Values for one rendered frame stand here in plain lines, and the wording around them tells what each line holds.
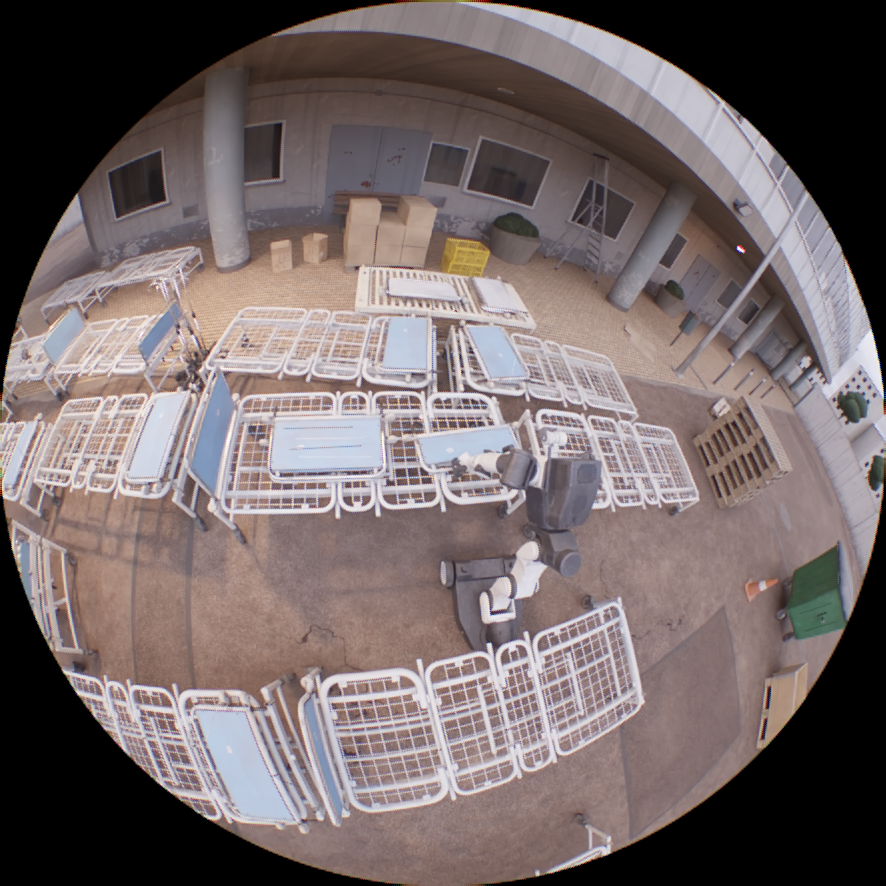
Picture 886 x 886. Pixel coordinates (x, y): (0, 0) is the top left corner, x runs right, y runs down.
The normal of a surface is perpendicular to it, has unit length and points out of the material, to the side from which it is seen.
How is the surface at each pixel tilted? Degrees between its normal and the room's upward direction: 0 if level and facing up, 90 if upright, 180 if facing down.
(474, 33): 90
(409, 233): 90
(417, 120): 90
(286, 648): 0
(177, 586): 0
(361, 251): 90
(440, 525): 0
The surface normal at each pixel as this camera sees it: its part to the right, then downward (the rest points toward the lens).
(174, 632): 0.22, -0.54
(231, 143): 0.76, 0.62
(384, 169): 0.18, 0.84
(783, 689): -0.96, -0.27
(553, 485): -0.91, -0.04
